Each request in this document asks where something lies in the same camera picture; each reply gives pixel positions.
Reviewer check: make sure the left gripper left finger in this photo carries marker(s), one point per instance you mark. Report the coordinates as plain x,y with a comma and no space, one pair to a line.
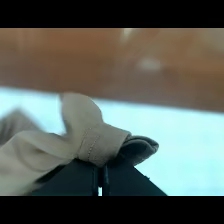
75,181

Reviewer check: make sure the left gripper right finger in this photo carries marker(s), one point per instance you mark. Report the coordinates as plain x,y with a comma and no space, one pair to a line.
131,182

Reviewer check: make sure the tan T-shirt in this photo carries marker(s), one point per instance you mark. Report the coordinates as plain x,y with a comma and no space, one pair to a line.
50,146

